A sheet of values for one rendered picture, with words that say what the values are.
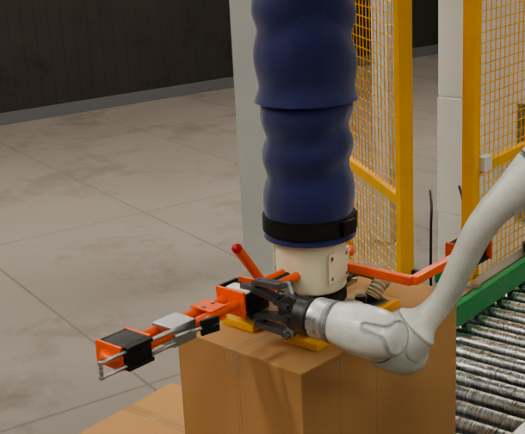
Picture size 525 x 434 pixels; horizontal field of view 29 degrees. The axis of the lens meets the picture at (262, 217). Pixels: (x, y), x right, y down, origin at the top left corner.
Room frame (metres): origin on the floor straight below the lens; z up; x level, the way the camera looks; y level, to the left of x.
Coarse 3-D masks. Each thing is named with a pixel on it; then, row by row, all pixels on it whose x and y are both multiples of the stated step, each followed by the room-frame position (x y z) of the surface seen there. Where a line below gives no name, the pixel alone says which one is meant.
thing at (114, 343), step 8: (128, 328) 1.91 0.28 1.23; (112, 336) 1.88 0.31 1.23; (120, 336) 1.87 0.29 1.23; (128, 336) 1.87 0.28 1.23; (136, 336) 1.87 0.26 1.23; (144, 336) 1.87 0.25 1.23; (96, 344) 1.86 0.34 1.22; (104, 344) 1.84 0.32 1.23; (112, 344) 1.83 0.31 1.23; (120, 344) 1.83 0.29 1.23; (128, 344) 1.83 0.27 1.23; (96, 352) 1.86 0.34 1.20; (112, 352) 1.83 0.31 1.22; (120, 360) 1.81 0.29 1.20
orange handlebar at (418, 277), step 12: (348, 264) 2.28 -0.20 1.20; (360, 264) 2.27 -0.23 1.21; (432, 264) 2.25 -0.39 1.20; (444, 264) 2.26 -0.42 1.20; (288, 276) 2.21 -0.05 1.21; (372, 276) 2.24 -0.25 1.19; (384, 276) 2.21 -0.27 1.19; (396, 276) 2.19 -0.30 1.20; (408, 276) 2.18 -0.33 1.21; (420, 276) 2.18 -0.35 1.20; (204, 300) 2.08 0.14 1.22; (216, 300) 2.09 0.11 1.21; (192, 312) 2.03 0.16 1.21; (204, 312) 2.05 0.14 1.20; (216, 312) 2.02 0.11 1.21; (228, 312) 2.05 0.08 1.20; (168, 336) 1.91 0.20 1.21
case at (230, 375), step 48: (432, 288) 2.44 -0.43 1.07; (240, 336) 2.20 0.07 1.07; (192, 384) 2.23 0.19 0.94; (240, 384) 2.12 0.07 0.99; (288, 384) 2.01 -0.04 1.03; (336, 384) 2.07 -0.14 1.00; (384, 384) 2.19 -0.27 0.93; (432, 384) 2.34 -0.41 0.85; (192, 432) 2.24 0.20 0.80; (240, 432) 2.12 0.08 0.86; (288, 432) 2.02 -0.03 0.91; (336, 432) 2.06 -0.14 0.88; (384, 432) 2.19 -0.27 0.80; (432, 432) 2.33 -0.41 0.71
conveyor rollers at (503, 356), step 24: (480, 312) 3.52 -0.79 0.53; (504, 312) 3.47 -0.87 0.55; (456, 336) 3.29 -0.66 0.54; (480, 336) 3.32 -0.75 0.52; (504, 336) 3.27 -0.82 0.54; (456, 360) 3.09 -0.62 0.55; (480, 360) 3.12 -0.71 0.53; (504, 360) 3.08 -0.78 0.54; (456, 384) 2.91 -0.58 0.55; (480, 384) 2.93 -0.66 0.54; (504, 384) 2.90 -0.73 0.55; (456, 408) 2.78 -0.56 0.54; (480, 408) 2.75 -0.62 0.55; (504, 408) 2.77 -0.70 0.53; (456, 432) 2.68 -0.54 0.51; (480, 432) 2.63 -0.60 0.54; (504, 432) 2.60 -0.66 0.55
